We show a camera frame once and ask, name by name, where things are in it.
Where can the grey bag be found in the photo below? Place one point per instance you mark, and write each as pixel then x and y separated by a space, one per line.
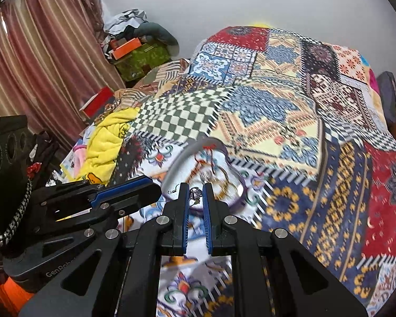
pixel 387 95

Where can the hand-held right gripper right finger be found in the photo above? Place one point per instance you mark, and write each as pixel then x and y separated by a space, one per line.
pixel 207 218

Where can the pink cloth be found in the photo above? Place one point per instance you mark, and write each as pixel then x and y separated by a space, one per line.
pixel 76 158

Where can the striped brown blanket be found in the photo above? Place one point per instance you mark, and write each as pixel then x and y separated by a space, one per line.
pixel 155 79

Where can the red box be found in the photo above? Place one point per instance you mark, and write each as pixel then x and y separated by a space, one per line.
pixel 97 104

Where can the yellow towel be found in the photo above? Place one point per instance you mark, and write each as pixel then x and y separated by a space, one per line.
pixel 109 145

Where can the black and red clothes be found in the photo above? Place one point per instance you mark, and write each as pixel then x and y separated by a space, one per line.
pixel 43 158

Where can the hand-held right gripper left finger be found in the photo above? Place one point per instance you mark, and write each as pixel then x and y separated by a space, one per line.
pixel 184 218

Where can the striped red curtain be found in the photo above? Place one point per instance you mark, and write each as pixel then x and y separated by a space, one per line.
pixel 43 56

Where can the black speaker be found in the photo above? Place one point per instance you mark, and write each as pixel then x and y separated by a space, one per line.
pixel 6 158

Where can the silver earring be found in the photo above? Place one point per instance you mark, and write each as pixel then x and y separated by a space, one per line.
pixel 195 194

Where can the floral orange blanket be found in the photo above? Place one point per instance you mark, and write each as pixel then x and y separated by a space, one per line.
pixel 371 72

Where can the patchwork printed blanket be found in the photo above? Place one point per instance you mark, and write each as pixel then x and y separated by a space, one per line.
pixel 283 145

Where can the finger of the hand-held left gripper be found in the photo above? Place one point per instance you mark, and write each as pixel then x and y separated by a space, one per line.
pixel 125 186
pixel 135 201

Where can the purple heart-shaped jewelry box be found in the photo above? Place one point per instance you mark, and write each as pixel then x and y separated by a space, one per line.
pixel 184 168

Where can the yellow round object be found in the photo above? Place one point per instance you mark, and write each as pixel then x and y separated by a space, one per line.
pixel 260 25

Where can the orange box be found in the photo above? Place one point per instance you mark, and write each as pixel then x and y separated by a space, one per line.
pixel 127 48

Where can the grey pillow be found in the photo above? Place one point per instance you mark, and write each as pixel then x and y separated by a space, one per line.
pixel 161 34

